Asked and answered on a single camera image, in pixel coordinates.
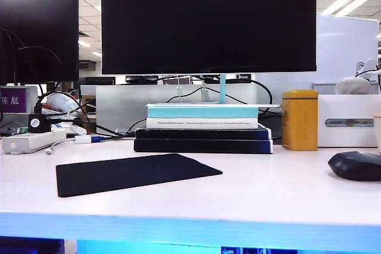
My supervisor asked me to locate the black looping cable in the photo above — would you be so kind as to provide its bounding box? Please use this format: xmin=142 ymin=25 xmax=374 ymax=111
xmin=0 ymin=27 xmax=64 ymax=86

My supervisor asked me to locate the black computer mouse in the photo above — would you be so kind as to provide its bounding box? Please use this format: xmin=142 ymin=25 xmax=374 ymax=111
xmin=327 ymin=150 xmax=381 ymax=182

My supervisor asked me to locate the purple name sign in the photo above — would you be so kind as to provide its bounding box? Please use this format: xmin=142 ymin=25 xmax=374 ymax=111
xmin=0 ymin=86 xmax=38 ymax=114

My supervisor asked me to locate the yellow tin box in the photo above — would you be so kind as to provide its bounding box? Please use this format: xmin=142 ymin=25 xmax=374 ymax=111
xmin=281 ymin=89 xmax=319 ymax=152

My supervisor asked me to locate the teal book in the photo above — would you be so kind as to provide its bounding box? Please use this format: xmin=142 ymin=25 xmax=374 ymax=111
xmin=146 ymin=106 xmax=259 ymax=120

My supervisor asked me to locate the black desk cable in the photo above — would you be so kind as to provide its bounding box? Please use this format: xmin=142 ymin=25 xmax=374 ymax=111
xmin=50 ymin=116 xmax=149 ymax=140

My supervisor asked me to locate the dark keyboard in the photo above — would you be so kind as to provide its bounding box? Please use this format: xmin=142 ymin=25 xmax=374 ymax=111
xmin=133 ymin=138 xmax=274 ymax=155

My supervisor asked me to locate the white tissue box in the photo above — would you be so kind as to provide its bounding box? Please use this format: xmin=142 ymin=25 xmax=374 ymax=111
xmin=317 ymin=94 xmax=381 ymax=148

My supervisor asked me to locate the black monitor cable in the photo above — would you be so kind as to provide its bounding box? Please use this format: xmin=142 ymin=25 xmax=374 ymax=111
xmin=224 ymin=79 xmax=283 ymax=142

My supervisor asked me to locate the black mouse pad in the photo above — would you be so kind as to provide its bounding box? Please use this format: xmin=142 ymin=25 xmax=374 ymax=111
xmin=55 ymin=153 xmax=224 ymax=198

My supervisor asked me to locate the smaller black monitor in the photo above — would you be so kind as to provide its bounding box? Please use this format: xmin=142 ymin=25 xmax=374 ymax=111
xmin=0 ymin=0 xmax=80 ymax=86

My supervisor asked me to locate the white printed bottle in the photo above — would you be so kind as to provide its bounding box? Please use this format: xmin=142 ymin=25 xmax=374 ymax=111
xmin=46 ymin=92 xmax=82 ymax=115

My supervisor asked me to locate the thin black book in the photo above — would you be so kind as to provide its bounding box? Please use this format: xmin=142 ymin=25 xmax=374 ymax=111
xmin=135 ymin=124 xmax=273 ymax=140

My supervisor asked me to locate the white cable with plug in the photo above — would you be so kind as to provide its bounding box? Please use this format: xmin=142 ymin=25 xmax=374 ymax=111
xmin=45 ymin=138 xmax=76 ymax=156

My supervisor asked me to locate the white desk gadget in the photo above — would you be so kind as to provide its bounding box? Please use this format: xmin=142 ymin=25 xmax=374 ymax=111
xmin=355 ymin=58 xmax=381 ymax=78

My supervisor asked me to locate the white book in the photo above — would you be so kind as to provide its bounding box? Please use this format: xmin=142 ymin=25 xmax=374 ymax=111
xmin=146 ymin=117 xmax=259 ymax=130

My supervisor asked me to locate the black cube charger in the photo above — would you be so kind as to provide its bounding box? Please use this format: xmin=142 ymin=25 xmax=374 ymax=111
xmin=27 ymin=113 xmax=52 ymax=134

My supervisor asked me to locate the stack of books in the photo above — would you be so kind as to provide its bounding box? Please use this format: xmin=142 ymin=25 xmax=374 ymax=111
xmin=95 ymin=82 xmax=260 ymax=136

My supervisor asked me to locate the white usb adapter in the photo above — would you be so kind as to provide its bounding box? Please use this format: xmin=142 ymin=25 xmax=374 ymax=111
xmin=74 ymin=134 xmax=106 ymax=145

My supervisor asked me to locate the light blue monitor stand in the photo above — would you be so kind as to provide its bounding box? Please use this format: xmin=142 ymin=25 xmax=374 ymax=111
xmin=145 ymin=73 xmax=282 ymax=109

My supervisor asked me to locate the white power strip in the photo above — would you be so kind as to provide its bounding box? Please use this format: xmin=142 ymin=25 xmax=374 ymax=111
xmin=2 ymin=128 xmax=67 ymax=155

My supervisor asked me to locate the large black monitor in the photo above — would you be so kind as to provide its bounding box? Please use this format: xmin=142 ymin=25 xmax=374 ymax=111
xmin=100 ymin=0 xmax=317 ymax=76

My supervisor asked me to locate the ceiling light panel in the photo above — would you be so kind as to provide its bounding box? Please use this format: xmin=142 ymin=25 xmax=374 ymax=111
xmin=322 ymin=0 xmax=372 ymax=17

